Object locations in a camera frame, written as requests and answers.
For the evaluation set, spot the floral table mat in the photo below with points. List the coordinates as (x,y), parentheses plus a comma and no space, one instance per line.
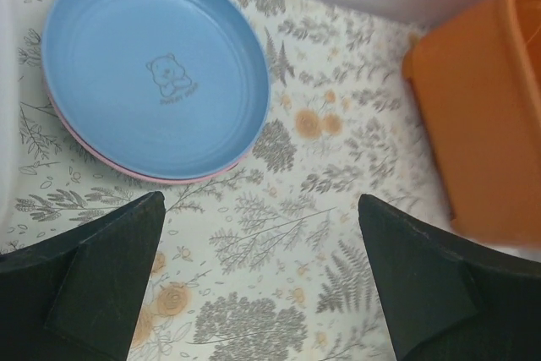
(266,261)

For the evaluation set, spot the pink plate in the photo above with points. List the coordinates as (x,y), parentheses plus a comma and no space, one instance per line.
(124,170)

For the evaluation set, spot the blue round plate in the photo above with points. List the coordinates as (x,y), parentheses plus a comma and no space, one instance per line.
(167,88)

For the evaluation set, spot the orange plastic bin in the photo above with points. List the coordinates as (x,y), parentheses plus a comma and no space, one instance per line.
(476,79)

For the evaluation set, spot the white plastic bin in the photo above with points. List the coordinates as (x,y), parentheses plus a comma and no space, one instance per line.
(9,109)

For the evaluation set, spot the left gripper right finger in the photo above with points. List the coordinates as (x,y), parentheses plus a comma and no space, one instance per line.
(445,297)

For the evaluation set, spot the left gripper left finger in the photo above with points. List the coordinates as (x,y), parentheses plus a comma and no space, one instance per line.
(77,296)

